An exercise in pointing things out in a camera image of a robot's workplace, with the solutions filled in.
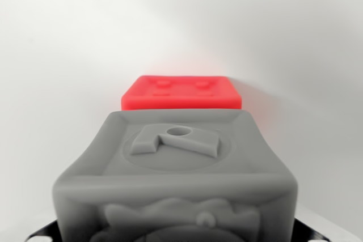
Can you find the grey embossed cube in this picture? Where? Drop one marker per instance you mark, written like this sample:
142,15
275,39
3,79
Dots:
175,179

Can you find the red embossed cube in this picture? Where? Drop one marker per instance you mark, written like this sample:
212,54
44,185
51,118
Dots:
181,96

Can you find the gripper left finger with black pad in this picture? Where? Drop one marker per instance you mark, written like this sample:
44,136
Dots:
46,232

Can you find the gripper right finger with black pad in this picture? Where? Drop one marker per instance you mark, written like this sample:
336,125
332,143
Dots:
307,232

